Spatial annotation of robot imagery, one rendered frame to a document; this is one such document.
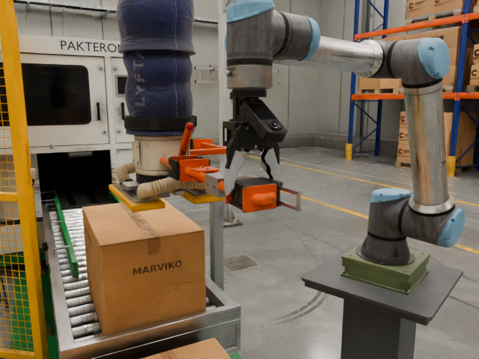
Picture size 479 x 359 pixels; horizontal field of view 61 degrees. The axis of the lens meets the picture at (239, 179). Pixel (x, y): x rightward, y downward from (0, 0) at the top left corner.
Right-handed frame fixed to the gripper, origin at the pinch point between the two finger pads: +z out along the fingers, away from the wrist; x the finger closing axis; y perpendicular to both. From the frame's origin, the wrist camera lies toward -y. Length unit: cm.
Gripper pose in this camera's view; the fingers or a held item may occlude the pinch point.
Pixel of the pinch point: (253, 190)
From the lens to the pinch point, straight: 82.9
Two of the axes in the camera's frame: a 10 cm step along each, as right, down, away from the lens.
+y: -4.6, -1.7, 8.7
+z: 0.0, 9.8, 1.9
